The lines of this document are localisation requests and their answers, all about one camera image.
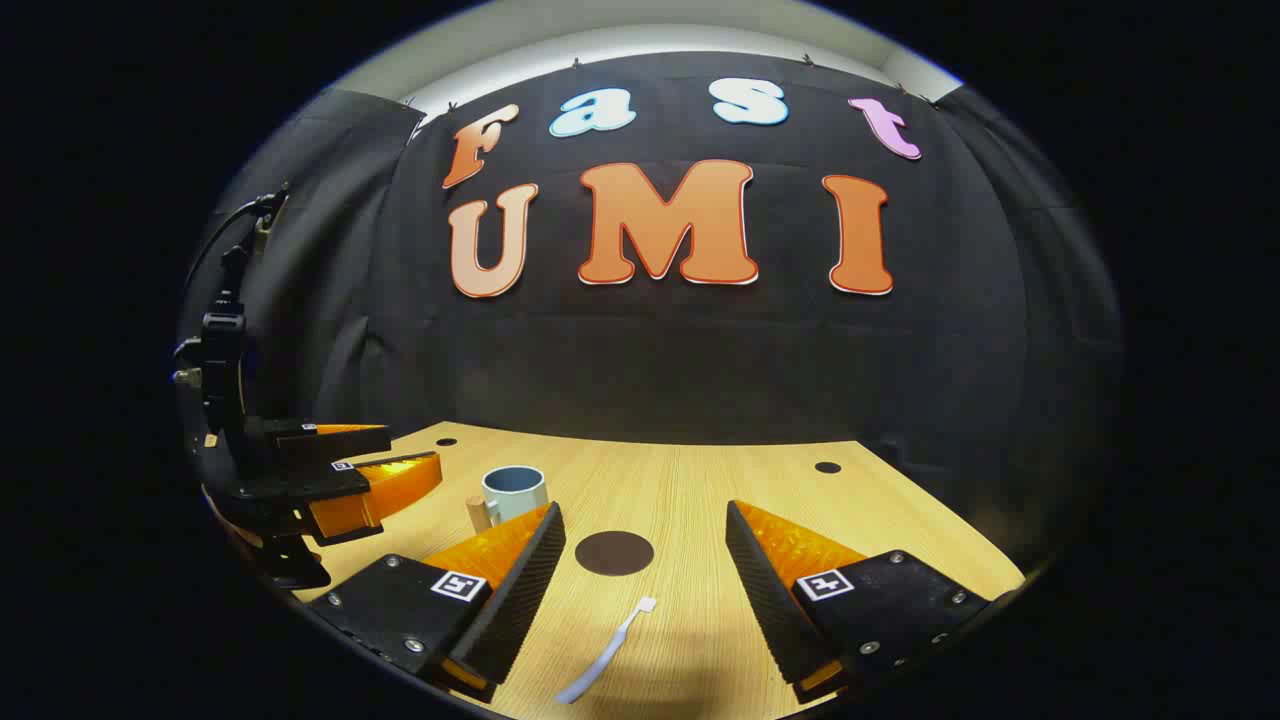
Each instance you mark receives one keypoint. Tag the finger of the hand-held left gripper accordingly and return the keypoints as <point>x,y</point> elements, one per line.
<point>385,490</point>
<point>340,440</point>

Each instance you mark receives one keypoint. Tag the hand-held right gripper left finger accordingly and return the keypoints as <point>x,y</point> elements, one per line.
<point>520,590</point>

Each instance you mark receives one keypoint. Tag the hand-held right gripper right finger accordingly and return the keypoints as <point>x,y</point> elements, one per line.
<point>765,600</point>

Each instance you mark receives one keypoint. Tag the dark round coaster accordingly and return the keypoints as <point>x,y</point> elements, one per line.
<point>614,553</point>

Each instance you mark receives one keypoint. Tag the white toothbrush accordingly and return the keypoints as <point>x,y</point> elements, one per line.
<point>608,658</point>

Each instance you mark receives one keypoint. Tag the wooden desktop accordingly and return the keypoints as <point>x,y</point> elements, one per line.
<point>690,500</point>

